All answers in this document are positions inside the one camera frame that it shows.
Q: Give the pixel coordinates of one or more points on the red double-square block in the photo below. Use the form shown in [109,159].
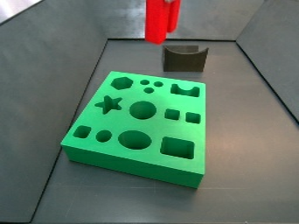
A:
[160,19]

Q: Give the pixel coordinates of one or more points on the green foam shape board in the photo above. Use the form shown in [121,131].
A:
[143,127]

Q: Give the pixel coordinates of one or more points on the black curved stand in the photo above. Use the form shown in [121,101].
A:
[184,58]

